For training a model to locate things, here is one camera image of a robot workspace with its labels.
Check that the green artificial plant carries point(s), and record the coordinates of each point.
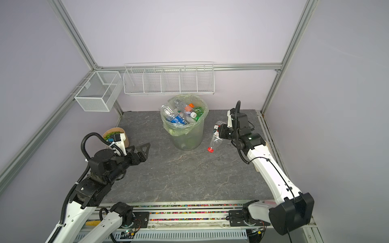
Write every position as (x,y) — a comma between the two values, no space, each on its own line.
(113,136)

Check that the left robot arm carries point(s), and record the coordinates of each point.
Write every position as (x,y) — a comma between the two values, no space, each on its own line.
(107,162)

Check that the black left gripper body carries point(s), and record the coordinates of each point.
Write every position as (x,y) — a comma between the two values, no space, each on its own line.
(133,160)

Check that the crushed green bottle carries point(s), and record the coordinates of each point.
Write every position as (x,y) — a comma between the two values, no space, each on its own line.
(199,112)

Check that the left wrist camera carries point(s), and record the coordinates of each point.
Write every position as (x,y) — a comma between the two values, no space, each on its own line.
(117,143)

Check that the right aluminium frame post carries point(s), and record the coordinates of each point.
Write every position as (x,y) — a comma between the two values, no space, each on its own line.
(302,24)

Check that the blue label bottle white cap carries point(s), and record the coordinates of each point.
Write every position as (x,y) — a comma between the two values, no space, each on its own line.
(171,116)

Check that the green bagged waste bin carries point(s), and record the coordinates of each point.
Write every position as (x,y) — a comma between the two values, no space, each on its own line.
(186,137)

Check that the clear bottle blue cap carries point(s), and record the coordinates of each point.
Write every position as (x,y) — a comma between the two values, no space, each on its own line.
(181,106)

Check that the white mesh side basket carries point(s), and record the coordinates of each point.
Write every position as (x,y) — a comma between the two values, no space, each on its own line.
(100,91)

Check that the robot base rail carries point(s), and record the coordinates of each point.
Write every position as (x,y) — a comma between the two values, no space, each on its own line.
(204,222)

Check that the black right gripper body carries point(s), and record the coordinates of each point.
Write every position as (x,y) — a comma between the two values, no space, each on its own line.
(227,133)

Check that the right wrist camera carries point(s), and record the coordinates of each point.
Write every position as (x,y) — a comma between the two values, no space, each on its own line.
(231,118)

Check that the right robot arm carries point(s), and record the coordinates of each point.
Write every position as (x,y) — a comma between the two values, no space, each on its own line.
(290,208)

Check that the aluminium frame corner post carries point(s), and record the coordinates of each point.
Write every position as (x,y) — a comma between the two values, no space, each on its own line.
(66,21)

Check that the white wire wall basket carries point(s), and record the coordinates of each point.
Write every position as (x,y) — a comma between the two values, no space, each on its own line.
(169,78)

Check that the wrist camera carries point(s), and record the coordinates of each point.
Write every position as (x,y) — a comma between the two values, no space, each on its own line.
(231,118)
(117,143)

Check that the orange label bottle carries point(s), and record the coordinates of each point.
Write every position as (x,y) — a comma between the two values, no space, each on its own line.
(189,107)

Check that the red label cola bottle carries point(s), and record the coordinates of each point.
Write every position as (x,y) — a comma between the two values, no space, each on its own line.
(216,141)

